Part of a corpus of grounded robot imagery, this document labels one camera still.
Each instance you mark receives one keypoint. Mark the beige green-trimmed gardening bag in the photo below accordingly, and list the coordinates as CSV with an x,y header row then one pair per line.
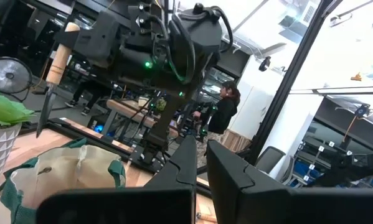
x,y
58,174

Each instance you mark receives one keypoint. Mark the black ceiling camera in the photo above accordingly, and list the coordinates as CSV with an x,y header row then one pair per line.
x,y
264,63

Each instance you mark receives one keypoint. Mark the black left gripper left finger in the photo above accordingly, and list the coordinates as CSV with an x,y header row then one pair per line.
x,y
161,202

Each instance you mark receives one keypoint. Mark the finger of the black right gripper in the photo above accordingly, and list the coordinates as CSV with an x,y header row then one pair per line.
x,y
68,39

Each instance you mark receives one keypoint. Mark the wooden background table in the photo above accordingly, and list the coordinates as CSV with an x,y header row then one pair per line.
x,y
124,109

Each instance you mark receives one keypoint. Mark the person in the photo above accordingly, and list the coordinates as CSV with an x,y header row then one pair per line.
x,y
86,93
220,115

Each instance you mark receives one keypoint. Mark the round metal fan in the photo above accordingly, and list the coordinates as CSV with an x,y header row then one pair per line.
x,y
9,75

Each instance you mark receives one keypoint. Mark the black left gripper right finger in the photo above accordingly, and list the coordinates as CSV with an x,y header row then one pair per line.
x,y
267,205

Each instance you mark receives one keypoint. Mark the grey office chair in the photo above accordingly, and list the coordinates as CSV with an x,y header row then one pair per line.
x,y
268,161

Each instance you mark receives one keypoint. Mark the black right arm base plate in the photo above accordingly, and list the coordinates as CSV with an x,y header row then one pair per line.
x,y
149,157

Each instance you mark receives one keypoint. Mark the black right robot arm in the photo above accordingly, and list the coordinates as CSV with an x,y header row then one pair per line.
x,y
198,40

